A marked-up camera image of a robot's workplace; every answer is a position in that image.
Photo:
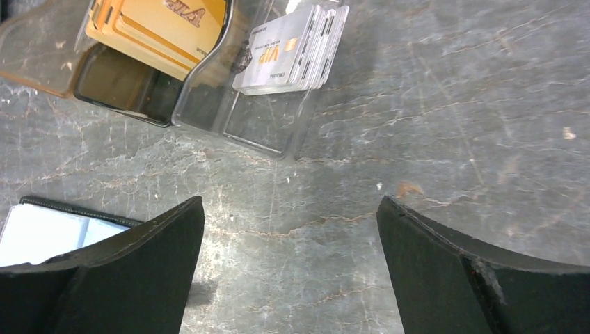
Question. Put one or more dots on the orange card stack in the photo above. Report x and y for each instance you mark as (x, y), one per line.
(170, 36)

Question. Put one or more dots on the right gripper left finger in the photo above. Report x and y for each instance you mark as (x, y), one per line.
(137, 281)

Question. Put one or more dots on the amber and black organizer box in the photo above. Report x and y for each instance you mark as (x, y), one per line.
(47, 49)

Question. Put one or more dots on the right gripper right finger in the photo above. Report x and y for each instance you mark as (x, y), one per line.
(445, 281)

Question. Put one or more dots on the black card holder wallet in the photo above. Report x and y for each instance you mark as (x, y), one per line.
(37, 229)

